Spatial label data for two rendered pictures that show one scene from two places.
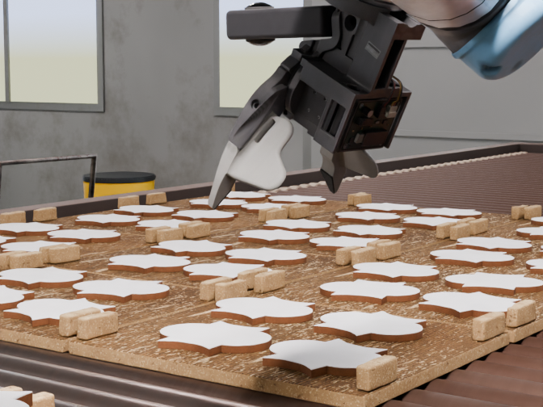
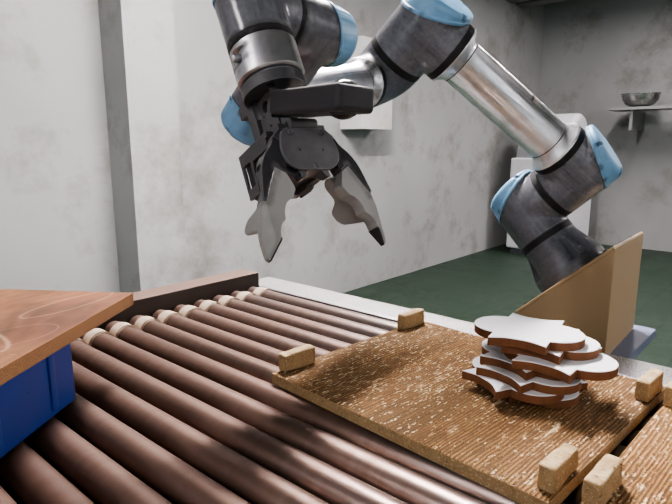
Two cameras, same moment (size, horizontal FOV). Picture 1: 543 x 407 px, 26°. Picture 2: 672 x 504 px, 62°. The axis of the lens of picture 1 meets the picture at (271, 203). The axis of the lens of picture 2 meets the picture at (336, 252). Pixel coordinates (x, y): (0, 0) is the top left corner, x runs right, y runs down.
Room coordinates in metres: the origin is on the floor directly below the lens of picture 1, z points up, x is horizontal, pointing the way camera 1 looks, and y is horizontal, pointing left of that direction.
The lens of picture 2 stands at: (1.54, 0.06, 1.26)
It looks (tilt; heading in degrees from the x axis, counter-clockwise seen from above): 11 degrees down; 186
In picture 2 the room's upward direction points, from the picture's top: straight up
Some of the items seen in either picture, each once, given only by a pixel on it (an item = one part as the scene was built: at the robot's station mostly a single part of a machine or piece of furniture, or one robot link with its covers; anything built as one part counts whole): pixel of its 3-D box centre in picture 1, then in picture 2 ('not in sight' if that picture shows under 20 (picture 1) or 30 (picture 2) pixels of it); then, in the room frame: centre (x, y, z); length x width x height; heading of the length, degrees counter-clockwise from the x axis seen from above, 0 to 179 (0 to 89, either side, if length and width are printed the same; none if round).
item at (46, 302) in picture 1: (49, 292); not in sight; (1.64, 0.31, 0.94); 0.41 x 0.35 x 0.04; 54
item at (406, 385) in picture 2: not in sight; (462, 385); (0.81, 0.16, 0.93); 0.41 x 0.35 x 0.02; 50
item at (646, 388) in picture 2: not in sight; (649, 384); (0.83, 0.39, 0.95); 0.06 x 0.02 x 0.03; 140
